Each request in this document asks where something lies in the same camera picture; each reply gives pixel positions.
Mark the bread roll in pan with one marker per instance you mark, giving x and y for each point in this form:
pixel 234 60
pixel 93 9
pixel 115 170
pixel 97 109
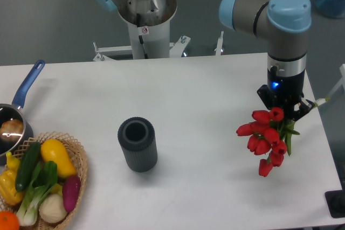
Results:
pixel 12 130

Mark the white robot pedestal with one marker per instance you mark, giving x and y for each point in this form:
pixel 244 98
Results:
pixel 146 42

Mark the white garlic bulb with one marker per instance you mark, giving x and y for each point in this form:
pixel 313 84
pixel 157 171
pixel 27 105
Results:
pixel 52 209

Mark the green cucumber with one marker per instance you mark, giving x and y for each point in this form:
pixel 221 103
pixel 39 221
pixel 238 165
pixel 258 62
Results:
pixel 26 167

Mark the white frame at right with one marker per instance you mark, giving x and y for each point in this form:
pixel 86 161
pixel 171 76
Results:
pixel 338 89

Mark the black device at edge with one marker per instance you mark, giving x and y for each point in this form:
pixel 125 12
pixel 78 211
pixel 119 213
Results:
pixel 335 203

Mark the yellow squash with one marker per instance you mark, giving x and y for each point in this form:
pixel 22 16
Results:
pixel 54 150

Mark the red tulip bouquet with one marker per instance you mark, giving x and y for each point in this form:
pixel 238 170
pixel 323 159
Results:
pixel 269 134

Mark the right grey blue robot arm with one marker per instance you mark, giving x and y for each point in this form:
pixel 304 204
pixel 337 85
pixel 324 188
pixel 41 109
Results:
pixel 284 24

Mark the blue handled saucepan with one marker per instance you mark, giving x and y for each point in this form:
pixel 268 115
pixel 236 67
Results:
pixel 14 110

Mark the green bok choy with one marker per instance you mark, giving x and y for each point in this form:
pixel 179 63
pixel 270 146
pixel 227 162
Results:
pixel 44 177

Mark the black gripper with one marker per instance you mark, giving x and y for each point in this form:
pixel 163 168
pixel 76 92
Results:
pixel 285 93

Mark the woven wicker basket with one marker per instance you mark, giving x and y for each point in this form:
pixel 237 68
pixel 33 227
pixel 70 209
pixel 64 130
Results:
pixel 78 157

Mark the purple eggplant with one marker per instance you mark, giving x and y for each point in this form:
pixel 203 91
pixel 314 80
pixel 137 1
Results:
pixel 70 192

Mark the dark grey ribbed vase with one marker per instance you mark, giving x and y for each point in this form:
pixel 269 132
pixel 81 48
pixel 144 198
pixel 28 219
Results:
pixel 137 139

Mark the orange fruit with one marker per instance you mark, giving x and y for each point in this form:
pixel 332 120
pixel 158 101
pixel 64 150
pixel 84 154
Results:
pixel 9 221

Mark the yellow bell pepper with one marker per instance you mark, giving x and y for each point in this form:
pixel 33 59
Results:
pixel 8 181

